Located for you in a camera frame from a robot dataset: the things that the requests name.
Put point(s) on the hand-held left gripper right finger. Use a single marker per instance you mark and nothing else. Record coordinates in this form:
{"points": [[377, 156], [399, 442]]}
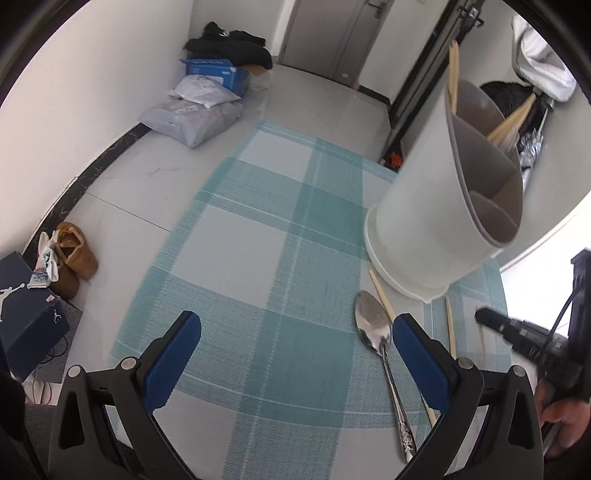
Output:
{"points": [[420, 364]]}

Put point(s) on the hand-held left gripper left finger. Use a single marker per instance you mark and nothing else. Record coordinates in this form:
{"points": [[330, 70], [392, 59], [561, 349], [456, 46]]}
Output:
{"points": [[171, 360]]}

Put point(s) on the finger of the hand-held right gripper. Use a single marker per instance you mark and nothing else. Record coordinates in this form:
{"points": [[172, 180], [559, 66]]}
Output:
{"points": [[498, 325]]}

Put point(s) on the light wooden chopstick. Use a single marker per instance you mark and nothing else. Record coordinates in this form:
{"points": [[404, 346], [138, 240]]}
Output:
{"points": [[450, 327], [381, 293], [456, 78], [451, 78]]}

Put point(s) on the metal spoon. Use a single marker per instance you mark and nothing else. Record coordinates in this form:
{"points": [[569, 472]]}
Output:
{"points": [[373, 318]]}

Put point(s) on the white grey utensil holder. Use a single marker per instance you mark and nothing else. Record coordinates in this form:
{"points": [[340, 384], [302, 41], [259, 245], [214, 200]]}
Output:
{"points": [[415, 230]]}

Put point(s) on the bunch of wooden chopsticks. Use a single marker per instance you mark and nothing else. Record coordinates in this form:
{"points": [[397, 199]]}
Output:
{"points": [[508, 121]]}

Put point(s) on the person's right hand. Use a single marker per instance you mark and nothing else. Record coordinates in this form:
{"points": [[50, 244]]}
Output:
{"points": [[575, 420]]}

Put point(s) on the teal checked tablecloth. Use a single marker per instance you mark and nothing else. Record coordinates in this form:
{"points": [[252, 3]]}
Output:
{"points": [[258, 277]]}

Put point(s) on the brown shoe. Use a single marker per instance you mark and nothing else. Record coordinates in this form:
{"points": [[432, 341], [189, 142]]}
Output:
{"points": [[64, 284], [76, 251]]}

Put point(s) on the dark blue shoe box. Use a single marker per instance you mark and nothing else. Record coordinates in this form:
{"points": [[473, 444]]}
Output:
{"points": [[27, 323]]}

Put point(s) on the white printed socks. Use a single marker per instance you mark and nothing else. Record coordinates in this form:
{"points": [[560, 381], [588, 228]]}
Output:
{"points": [[46, 263]]}

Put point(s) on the silver folded umbrella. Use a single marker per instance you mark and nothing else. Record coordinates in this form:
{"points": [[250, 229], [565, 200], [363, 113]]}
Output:
{"points": [[531, 150]]}

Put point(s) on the small orange object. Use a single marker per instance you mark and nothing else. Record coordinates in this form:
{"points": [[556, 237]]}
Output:
{"points": [[395, 160]]}

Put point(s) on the grey plastic package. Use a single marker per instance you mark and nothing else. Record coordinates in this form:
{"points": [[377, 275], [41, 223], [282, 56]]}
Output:
{"points": [[194, 120]]}

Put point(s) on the black tripod stand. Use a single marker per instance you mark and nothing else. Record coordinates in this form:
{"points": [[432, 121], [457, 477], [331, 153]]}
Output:
{"points": [[434, 69]]}

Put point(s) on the white hanging jacket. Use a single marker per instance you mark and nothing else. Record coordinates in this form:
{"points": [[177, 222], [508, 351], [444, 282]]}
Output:
{"points": [[545, 64]]}

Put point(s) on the white plastic package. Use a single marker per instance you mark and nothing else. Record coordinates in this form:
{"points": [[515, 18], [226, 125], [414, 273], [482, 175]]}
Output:
{"points": [[203, 90]]}

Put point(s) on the blue cardboard carton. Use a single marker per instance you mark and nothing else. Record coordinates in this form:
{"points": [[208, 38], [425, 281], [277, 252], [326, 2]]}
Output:
{"points": [[217, 71]]}

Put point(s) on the clear plastic bag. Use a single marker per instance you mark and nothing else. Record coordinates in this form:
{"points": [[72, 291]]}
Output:
{"points": [[261, 81]]}

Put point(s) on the black clothes heap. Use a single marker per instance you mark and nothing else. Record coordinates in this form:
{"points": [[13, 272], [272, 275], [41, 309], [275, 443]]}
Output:
{"points": [[231, 48]]}

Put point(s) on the grey brown door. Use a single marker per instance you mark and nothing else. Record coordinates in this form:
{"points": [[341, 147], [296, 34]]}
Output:
{"points": [[323, 37]]}

